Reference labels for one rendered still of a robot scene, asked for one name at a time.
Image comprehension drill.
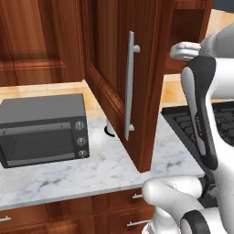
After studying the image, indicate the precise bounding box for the wooden drawer front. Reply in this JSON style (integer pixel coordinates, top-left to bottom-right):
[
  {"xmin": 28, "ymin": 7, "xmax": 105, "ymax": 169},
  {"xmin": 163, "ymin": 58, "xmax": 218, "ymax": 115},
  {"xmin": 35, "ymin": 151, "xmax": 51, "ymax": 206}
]
[
  {"xmin": 108, "ymin": 208, "xmax": 157, "ymax": 234},
  {"xmin": 90, "ymin": 187, "xmax": 154, "ymax": 215},
  {"xmin": 0, "ymin": 203, "xmax": 50, "ymax": 234}
]

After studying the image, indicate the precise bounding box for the wooden cabinet carcass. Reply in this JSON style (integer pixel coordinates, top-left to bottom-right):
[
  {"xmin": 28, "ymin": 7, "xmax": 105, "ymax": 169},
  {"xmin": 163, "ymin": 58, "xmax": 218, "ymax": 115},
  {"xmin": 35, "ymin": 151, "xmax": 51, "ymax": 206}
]
[{"xmin": 165, "ymin": 0, "xmax": 215, "ymax": 75}]

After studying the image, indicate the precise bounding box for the dark grey toaster oven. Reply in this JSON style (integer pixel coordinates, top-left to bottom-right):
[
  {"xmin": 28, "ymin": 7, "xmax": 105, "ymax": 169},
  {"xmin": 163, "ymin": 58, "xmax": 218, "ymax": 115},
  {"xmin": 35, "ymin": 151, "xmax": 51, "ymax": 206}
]
[{"xmin": 0, "ymin": 92, "xmax": 90, "ymax": 169}]

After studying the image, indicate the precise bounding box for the closed wooden cabinet door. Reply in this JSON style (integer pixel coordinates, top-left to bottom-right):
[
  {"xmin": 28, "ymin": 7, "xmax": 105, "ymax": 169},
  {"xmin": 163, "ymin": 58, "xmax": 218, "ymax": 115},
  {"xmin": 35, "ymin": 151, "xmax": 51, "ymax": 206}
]
[{"xmin": 0, "ymin": 0, "xmax": 85, "ymax": 88}]

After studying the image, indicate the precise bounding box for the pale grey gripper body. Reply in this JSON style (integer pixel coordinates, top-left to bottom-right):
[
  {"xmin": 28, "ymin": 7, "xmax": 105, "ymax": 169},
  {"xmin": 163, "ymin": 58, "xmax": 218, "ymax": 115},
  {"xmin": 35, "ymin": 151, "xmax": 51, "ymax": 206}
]
[{"xmin": 169, "ymin": 41, "xmax": 202, "ymax": 61}]

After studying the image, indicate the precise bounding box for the long grey cabinet door handle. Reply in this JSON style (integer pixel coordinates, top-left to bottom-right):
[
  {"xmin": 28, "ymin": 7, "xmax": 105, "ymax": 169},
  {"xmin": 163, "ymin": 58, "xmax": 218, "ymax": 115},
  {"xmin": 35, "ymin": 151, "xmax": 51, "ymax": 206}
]
[{"xmin": 123, "ymin": 30, "xmax": 142, "ymax": 142}]

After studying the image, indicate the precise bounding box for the black hob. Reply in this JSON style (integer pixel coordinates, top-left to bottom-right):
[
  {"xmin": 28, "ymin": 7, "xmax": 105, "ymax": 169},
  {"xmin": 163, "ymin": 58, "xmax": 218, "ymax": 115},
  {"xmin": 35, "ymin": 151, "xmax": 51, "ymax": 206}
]
[{"xmin": 160, "ymin": 101, "xmax": 234, "ymax": 209}]

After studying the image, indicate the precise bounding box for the open wooden cabinet door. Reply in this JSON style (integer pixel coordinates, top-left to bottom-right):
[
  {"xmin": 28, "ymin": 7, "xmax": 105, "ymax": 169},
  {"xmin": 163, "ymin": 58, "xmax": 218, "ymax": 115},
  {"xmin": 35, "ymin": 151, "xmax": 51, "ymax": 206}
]
[{"xmin": 80, "ymin": 0, "xmax": 176, "ymax": 174}]

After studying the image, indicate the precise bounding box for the white object with black base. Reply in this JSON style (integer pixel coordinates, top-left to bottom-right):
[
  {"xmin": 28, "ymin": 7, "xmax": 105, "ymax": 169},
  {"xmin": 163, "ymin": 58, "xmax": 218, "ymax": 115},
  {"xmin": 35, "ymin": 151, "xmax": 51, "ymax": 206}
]
[{"xmin": 103, "ymin": 118, "xmax": 117, "ymax": 138}]

